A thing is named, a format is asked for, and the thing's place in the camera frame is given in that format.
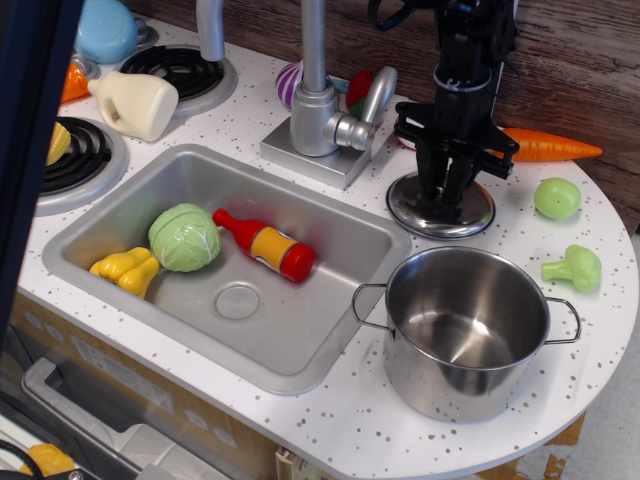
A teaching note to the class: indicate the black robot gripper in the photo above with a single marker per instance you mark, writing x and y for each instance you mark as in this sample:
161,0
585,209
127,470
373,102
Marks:
459,118

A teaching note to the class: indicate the grey toy sink basin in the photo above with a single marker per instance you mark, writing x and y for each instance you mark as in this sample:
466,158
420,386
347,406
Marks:
280,335

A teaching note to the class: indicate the blue toy bowl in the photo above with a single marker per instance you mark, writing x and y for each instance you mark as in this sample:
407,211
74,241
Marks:
107,32

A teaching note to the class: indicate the silver toy faucet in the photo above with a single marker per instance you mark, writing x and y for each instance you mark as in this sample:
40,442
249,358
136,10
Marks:
319,140

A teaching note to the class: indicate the cream toy milk jug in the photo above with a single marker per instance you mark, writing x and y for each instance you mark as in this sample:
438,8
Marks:
137,105

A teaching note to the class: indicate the purple striped toy onion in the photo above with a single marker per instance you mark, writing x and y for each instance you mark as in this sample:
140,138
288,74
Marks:
287,82

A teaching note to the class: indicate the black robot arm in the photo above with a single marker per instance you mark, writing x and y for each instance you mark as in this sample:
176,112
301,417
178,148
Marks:
472,37

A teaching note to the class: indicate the green toy broccoli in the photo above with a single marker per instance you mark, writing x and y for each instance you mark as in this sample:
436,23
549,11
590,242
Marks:
580,266

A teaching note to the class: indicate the short orange toy carrot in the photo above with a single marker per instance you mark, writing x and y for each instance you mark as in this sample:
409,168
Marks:
75,85

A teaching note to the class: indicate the grey curved pipe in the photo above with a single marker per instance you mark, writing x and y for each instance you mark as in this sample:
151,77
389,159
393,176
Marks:
210,27

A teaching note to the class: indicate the front left stove burner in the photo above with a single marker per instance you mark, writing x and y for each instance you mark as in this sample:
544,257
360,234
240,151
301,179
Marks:
93,163

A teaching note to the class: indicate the red toy ketchup bottle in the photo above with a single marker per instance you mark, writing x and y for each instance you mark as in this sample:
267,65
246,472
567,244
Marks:
290,258

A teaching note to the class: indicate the yellow object bottom left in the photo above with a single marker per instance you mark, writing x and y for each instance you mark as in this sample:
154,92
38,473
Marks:
50,459

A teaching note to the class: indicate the yellow toy bell pepper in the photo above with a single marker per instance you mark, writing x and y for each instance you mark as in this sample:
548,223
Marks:
132,271

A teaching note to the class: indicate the green toy cabbage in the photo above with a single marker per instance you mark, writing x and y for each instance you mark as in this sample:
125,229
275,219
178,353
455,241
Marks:
184,238

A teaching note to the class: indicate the yellow toy corn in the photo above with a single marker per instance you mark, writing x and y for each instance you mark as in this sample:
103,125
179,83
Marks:
60,142

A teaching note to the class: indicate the long orange toy carrot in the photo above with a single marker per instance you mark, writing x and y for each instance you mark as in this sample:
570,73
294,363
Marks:
539,146

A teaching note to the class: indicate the white pink toy radish slice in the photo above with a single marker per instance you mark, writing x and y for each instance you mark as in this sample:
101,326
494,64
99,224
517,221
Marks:
406,143

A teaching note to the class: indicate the grey oven door handle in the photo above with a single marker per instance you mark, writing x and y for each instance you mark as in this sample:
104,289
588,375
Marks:
120,437

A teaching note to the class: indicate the red toy strawberry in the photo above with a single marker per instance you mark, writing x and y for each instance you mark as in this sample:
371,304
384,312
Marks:
357,93

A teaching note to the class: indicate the stainless steel pot lid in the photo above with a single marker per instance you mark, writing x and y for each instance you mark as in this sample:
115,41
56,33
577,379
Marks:
410,206

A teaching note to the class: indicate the dark blue foreground bar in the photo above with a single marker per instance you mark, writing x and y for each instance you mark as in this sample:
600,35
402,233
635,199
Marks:
36,44

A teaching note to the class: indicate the green toy apple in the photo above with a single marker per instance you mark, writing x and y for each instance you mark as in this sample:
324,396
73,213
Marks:
557,198

